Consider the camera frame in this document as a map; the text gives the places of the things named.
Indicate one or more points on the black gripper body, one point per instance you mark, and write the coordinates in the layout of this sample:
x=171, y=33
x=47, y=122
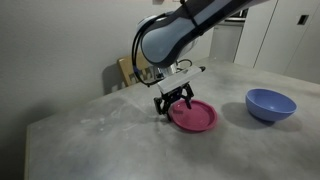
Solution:
x=176, y=94

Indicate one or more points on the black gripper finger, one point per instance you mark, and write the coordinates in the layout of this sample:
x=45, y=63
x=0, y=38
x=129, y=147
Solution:
x=187, y=100
x=161, y=106

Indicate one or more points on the pink round plastic lid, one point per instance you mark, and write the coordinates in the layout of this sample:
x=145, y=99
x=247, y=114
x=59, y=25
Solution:
x=200, y=116

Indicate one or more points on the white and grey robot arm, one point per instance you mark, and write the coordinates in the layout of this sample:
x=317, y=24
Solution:
x=166, y=41

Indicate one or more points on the blue plastic bowl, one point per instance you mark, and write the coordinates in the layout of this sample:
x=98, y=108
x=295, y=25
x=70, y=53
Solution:
x=270, y=107

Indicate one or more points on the wooden chair with cutout backrest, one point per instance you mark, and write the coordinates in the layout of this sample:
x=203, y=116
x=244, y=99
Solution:
x=125, y=68

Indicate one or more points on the white kitchen counter unit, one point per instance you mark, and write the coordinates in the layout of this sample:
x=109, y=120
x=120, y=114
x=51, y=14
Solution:
x=226, y=41

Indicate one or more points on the stainless microwave oven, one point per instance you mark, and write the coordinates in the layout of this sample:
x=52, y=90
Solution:
x=238, y=15

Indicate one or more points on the tall white cabinet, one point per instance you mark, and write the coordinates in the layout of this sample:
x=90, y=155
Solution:
x=276, y=36

